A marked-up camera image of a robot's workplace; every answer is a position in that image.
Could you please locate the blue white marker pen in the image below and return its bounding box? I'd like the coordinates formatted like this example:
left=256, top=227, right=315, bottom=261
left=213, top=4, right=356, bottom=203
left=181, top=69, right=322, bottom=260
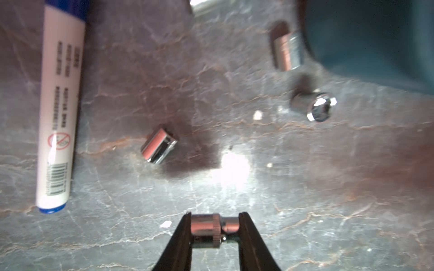
left=36, top=1, right=90, bottom=214

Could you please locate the teal plastic storage box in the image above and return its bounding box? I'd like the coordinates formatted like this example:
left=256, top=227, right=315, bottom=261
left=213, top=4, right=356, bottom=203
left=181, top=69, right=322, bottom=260
left=302, top=1, right=434, bottom=94

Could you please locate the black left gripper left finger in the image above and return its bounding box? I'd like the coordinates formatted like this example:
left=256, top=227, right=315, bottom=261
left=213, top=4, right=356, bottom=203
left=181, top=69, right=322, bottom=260
left=152, top=212, right=193, bottom=271

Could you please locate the small chrome socket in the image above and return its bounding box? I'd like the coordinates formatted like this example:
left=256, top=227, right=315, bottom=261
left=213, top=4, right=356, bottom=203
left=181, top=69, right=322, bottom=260
left=141, top=128, right=178, bottom=164

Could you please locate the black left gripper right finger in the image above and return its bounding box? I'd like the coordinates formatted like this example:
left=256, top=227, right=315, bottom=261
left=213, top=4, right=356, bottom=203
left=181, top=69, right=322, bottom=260
left=238, top=212, right=281, bottom=271

